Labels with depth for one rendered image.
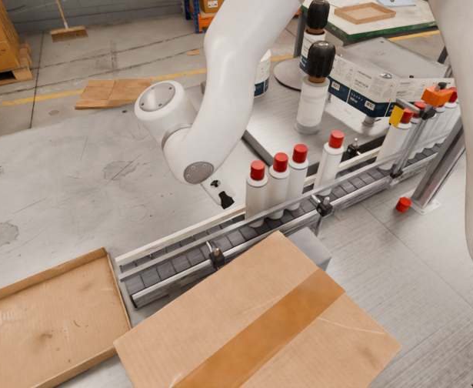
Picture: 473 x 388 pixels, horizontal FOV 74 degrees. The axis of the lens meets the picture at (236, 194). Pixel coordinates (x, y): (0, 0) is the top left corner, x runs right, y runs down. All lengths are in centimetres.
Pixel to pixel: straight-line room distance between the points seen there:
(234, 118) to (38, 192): 85
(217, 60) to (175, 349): 38
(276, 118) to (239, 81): 78
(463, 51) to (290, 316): 38
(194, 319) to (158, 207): 56
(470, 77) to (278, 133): 80
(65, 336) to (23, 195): 52
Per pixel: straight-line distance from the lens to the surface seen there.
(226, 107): 44
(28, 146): 139
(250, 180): 73
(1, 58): 392
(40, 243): 103
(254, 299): 48
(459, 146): 97
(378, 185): 105
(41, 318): 89
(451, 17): 50
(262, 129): 117
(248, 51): 47
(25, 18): 529
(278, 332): 46
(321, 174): 90
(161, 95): 51
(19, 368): 87
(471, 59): 44
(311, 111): 111
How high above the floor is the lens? 156
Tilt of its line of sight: 47 degrees down
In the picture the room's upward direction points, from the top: straight up
